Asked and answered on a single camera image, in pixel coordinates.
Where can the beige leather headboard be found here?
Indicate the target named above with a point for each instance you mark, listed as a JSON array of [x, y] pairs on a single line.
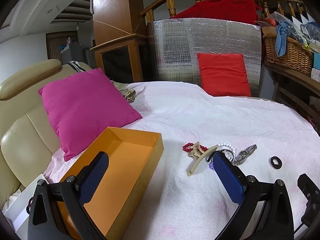
[[27, 138]]

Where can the magenta pillow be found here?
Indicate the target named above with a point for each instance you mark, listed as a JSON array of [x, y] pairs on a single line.
[[81, 106]]

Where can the orange cardboard tray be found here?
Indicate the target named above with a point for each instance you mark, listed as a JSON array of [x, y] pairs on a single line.
[[133, 158]]

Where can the small red pillow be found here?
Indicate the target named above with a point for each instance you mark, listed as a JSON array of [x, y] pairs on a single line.
[[223, 74]]

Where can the white bed blanket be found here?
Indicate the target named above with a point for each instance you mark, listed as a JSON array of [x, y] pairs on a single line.
[[176, 206]]

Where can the blue cloth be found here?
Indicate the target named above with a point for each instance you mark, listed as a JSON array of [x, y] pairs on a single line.
[[284, 30]]

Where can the white jewelry box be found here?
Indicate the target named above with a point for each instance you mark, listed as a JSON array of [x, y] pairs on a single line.
[[16, 214]]

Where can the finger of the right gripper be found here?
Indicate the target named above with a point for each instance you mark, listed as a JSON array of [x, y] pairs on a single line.
[[311, 192]]

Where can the wooden cabinet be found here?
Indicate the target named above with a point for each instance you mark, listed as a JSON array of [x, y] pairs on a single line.
[[121, 43]]

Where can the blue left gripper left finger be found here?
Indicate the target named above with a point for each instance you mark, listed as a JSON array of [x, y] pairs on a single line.
[[90, 177]]

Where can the beige hair claw clip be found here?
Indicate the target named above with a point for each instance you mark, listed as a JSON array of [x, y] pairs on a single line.
[[198, 152]]

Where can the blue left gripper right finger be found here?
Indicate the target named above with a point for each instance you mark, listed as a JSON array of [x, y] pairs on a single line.
[[230, 176]]

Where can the beige crumpled cloth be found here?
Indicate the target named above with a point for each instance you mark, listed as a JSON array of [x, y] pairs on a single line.
[[128, 93]]

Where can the large red cushion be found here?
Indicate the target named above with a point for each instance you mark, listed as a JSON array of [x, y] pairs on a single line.
[[244, 11]]

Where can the wooden shelf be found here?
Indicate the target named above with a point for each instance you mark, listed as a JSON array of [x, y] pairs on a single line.
[[297, 91]]

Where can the wicker basket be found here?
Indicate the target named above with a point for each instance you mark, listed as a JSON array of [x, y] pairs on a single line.
[[296, 56]]

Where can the silver foil insulation sheet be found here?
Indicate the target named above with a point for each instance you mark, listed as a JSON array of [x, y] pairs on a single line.
[[175, 44]]

